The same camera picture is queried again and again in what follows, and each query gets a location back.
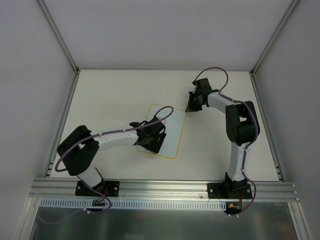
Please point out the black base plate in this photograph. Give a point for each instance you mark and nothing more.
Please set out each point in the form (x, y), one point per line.
(109, 188)
(224, 190)

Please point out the aluminium mounting rail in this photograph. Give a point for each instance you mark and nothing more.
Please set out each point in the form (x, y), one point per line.
(168, 190)

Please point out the aluminium frame post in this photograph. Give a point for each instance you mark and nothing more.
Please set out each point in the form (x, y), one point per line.
(57, 34)
(275, 35)

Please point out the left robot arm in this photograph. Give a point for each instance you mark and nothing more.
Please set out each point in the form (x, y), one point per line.
(79, 149)

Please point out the aluminium floor rail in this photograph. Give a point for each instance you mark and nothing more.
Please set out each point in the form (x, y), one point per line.
(61, 124)
(269, 135)

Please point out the right aluminium frame post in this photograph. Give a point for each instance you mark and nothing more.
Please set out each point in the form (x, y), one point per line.
(275, 35)

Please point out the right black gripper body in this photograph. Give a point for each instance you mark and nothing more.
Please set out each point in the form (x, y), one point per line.
(194, 100)

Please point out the left aluminium frame post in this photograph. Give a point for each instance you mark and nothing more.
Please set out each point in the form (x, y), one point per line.
(57, 34)

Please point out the white slotted cable duct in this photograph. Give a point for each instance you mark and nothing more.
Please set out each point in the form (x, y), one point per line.
(134, 204)

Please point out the right aluminium floor rail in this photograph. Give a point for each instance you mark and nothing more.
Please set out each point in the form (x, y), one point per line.
(269, 135)

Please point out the yellow-framed small whiteboard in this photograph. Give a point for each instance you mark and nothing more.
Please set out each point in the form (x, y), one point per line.
(174, 125)

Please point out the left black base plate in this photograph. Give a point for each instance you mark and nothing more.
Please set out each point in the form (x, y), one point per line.
(109, 188)

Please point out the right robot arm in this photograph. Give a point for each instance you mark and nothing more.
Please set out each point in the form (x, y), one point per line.
(242, 129)

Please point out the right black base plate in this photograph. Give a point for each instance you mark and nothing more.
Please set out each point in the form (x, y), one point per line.
(224, 190)

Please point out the left aluminium floor rail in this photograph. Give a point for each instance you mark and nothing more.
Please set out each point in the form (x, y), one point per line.
(61, 124)

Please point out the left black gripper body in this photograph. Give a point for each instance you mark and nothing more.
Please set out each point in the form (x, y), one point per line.
(155, 137)

